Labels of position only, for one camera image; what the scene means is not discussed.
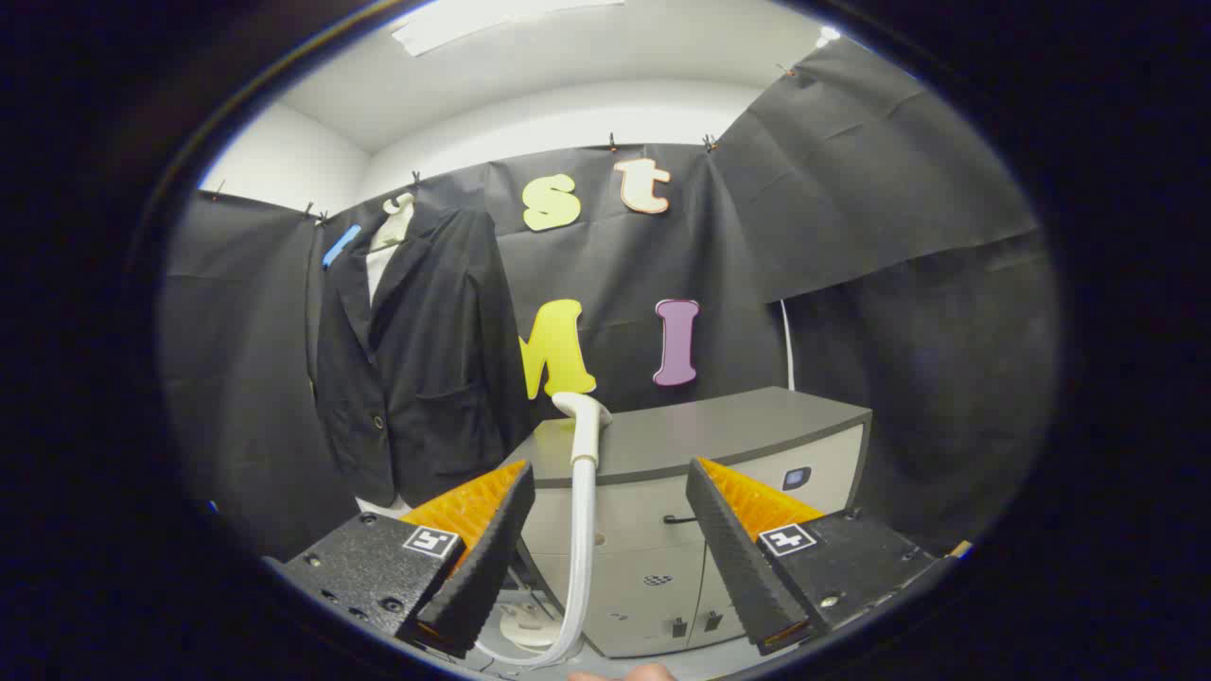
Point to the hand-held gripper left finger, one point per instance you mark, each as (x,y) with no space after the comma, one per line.
(492,549)

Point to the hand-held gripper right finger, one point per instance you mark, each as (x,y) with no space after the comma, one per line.
(733,558)

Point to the white garment steamer base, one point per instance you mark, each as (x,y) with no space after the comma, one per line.
(525,626)

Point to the white garment steamer head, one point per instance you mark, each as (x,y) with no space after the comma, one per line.
(587,430)

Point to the black suit jacket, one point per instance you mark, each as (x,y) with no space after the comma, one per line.
(426,359)

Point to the small blue lock panel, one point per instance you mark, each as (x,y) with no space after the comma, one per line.
(797,478)

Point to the grey cabinet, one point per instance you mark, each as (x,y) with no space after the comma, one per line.
(710,430)

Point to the white ironing board cover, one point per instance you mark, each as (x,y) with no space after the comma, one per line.
(377,270)

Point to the white plastic hanger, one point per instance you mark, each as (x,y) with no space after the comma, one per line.
(397,222)

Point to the black backdrop cloth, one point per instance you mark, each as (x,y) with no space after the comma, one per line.
(851,189)

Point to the long ceiling light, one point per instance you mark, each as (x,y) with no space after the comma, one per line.
(473,24)

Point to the small ceiling light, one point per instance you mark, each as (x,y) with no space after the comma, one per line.
(828,38)

